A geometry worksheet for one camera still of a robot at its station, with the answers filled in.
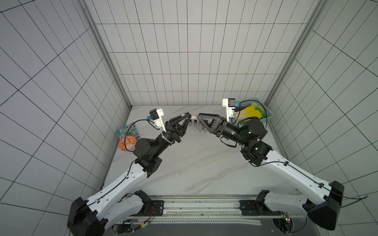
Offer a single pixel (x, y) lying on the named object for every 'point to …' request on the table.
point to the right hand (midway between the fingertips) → (193, 122)
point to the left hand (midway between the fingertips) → (190, 117)
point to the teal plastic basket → (268, 114)
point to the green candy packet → (130, 130)
